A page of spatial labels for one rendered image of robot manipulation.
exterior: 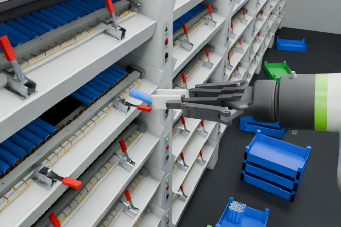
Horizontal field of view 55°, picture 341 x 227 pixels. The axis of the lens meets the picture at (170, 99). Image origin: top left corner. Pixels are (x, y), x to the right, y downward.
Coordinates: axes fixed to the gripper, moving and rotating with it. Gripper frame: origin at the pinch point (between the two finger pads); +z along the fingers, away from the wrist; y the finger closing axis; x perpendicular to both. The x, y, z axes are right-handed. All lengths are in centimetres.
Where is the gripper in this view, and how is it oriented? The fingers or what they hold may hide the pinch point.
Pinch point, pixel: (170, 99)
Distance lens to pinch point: 64.3
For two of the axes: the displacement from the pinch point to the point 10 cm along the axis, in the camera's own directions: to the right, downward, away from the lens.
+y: 3.8, -4.7, 7.9
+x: -1.9, -8.8, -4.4
